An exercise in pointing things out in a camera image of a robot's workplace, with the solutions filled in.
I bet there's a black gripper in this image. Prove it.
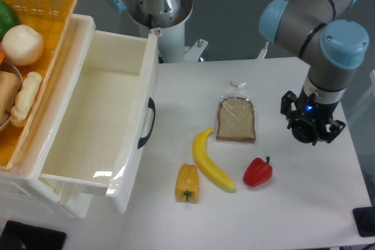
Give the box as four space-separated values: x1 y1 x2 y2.
280 91 346 143

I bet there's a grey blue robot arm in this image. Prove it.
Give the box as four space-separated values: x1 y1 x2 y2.
258 0 369 145

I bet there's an open upper white drawer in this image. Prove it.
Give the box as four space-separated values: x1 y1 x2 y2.
40 31 159 213

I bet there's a white plastic drawer cabinet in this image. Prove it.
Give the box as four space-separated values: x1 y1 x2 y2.
1 14 96 218

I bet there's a bagged bread slice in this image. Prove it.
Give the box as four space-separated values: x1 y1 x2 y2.
216 83 256 143

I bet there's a red bell pepper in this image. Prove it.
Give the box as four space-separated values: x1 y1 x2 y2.
243 156 273 187

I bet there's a black device right edge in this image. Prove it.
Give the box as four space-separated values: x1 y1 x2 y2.
352 207 375 237

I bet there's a yellow banana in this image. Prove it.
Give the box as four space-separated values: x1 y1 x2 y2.
192 128 236 193

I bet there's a yellow bell pepper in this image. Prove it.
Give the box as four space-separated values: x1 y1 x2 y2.
175 163 200 203

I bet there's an orange woven basket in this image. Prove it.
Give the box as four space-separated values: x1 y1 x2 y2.
1 0 77 170

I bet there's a cream peanut shaped toy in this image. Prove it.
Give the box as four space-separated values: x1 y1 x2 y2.
11 71 43 127

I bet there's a white round bun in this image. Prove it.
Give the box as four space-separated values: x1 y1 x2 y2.
2 25 44 66

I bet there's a brown bread roll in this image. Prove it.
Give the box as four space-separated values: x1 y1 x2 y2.
0 71 22 125

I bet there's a green vegetable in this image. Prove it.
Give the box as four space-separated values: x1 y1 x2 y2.
0 0 21 40

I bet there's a black device bottom left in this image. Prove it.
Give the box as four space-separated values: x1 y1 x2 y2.
1 220 67 250

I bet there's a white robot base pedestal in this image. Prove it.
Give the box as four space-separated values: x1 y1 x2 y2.
97 0 209 64

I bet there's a black drawer handle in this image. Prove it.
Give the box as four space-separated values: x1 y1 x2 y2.
137 97 156 149

